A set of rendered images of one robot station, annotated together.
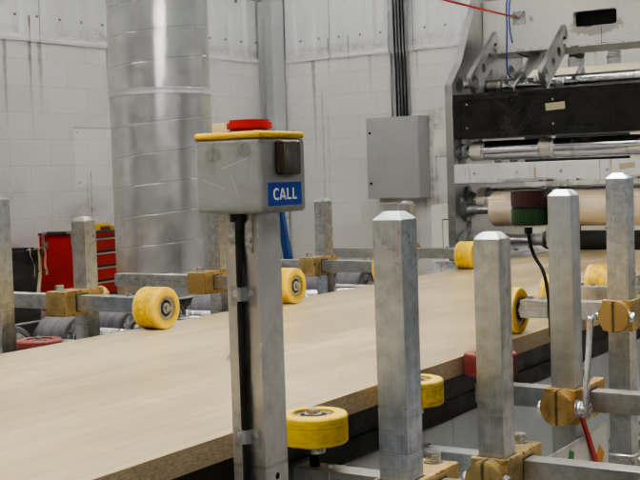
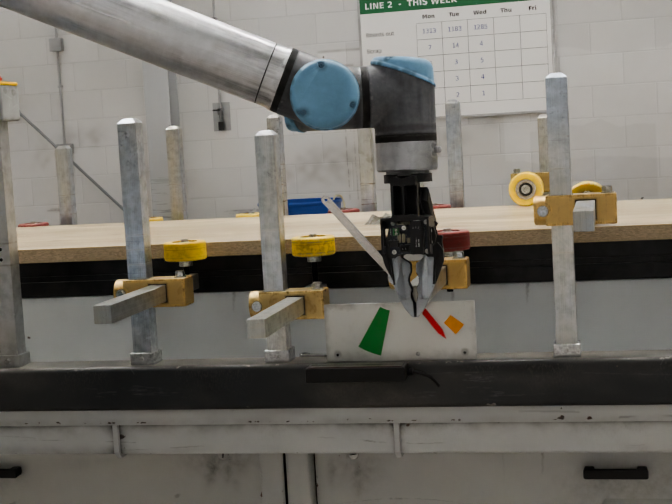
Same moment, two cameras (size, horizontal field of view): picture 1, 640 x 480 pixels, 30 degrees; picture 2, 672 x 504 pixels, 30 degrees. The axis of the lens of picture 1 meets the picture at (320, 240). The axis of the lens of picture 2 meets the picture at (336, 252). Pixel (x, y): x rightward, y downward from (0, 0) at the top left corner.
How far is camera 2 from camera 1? 2.46 m
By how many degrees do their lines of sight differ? 70
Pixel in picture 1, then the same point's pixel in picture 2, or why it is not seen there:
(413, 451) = (133, 262)
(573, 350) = not seen: hidden behind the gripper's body
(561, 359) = not seen: hidden behind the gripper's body
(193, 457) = (107, 252)
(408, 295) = (125, 169)
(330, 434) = (169, 253)
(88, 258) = (542, 148)
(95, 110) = not seen: outside the picture
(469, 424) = (483, 294)
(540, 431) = (649, 328)
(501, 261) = (258, 151)
